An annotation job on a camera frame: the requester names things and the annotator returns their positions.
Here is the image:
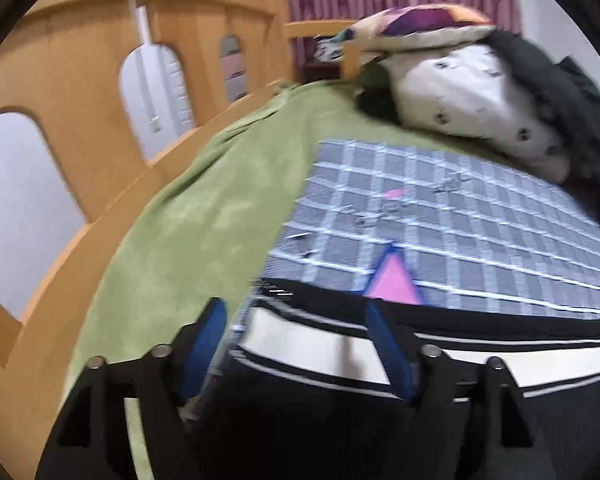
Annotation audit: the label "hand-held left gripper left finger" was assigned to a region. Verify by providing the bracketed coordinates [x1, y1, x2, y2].
[35, 297, 228, 480]

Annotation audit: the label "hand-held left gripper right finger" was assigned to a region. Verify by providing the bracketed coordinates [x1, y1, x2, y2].
[365, 297, 563, 480]

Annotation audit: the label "black pants with white waistband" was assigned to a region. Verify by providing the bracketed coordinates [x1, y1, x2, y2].
[195, 280, 600, 480]

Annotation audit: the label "green bed sheet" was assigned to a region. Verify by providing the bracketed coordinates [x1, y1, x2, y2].
[62, 80, 526, 480]

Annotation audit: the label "grey plaid blanket pink star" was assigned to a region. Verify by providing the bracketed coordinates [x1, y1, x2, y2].
[252, 140, 600, 321]

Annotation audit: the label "white floral quilt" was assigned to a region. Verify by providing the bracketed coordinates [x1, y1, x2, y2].
[387, 42, 573, 183]

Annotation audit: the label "black jacket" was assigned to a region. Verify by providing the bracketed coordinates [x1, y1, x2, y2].
[487, 30, 600, 246]

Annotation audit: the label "colourful patterned pillow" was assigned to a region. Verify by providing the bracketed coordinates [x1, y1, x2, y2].
[330, 5, 496, 53]

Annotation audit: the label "white hanging cable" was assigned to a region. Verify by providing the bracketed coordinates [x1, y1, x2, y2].
[127, 0, 163, 133]

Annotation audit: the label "wooden bed frame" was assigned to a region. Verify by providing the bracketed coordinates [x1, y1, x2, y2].
[0, 0, 366, 461]

